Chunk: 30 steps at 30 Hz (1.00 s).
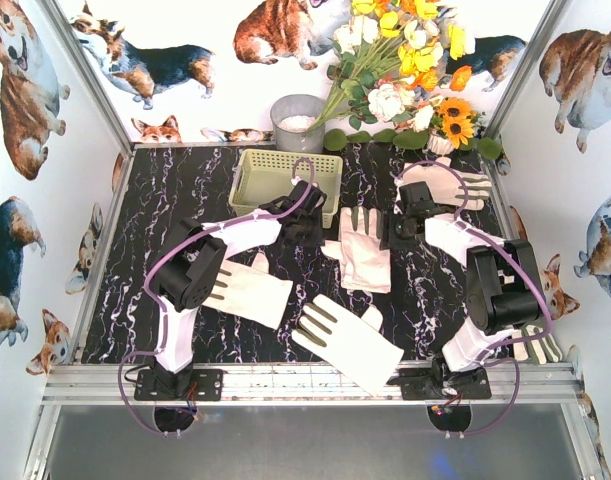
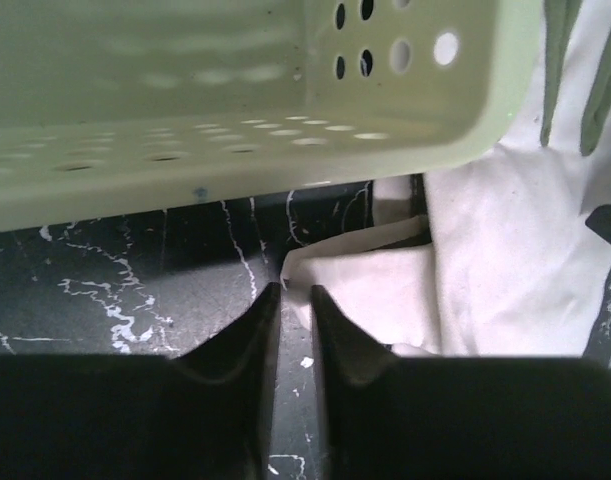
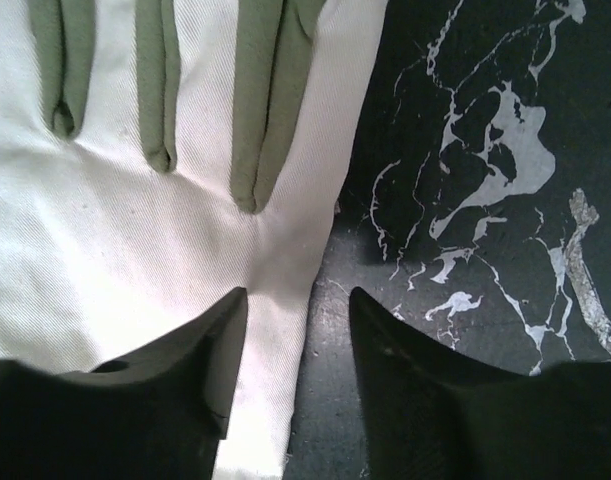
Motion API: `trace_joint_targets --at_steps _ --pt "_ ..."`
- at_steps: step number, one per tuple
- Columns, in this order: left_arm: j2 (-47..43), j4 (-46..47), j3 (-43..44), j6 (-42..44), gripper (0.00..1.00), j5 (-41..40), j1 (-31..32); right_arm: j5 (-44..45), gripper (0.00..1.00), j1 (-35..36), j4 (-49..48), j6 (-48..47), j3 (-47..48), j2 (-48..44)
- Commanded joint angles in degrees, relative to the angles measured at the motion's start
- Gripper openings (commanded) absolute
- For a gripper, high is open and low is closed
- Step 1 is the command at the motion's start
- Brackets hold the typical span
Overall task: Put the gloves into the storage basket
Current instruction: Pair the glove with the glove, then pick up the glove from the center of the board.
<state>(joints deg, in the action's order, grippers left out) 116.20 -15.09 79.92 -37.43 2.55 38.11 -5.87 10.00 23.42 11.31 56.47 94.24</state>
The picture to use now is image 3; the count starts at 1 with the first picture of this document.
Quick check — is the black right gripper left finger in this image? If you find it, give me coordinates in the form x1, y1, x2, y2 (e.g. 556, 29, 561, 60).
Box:
0, 288, 248, 479

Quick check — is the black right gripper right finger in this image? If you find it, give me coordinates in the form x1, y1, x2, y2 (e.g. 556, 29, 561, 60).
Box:
349, 288, 611, 479

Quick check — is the white glove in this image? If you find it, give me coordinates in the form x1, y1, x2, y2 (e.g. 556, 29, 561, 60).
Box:
0, 1, 387, 479

